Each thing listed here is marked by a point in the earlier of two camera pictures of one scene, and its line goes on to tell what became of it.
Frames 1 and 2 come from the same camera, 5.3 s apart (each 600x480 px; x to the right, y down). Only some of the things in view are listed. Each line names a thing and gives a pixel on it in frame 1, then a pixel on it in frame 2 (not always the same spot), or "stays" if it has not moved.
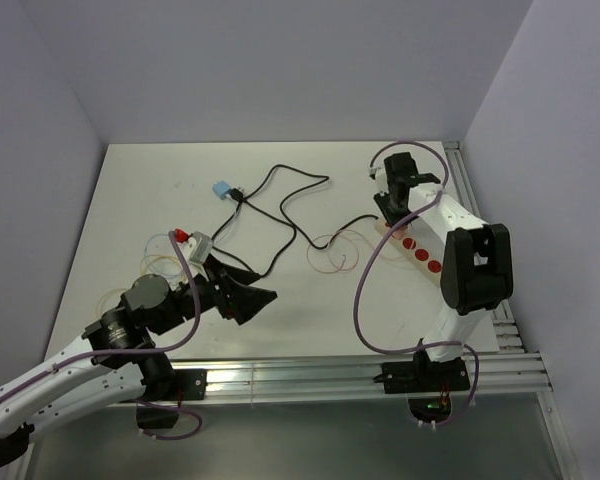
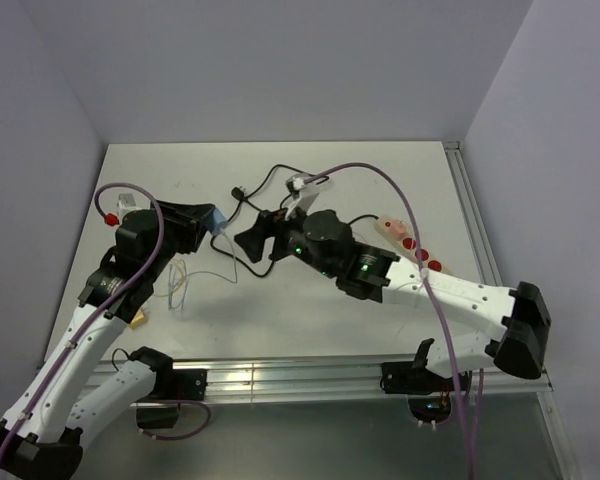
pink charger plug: (400, 232) stays
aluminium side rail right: (507, 336) stays
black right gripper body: (391, 213) -> (273, 223)
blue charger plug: (221, 188) -> (219, 221)
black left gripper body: (225, 296) -> (180, 232)
